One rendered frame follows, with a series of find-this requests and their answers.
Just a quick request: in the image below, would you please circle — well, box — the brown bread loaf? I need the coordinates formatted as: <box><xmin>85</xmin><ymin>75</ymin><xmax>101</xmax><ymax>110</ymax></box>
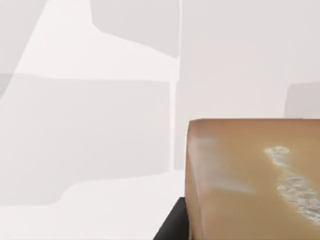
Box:
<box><xmin>184</xmin><ymin>118</ymin><xmax>320</xmax><ymax>240</ymax></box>

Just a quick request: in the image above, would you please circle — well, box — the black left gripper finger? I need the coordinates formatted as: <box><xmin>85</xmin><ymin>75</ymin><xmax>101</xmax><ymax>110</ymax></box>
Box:
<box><xmin>152</xmin><ymin>196</ymin><xmax>192</xmax><ymax>240</ymax></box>

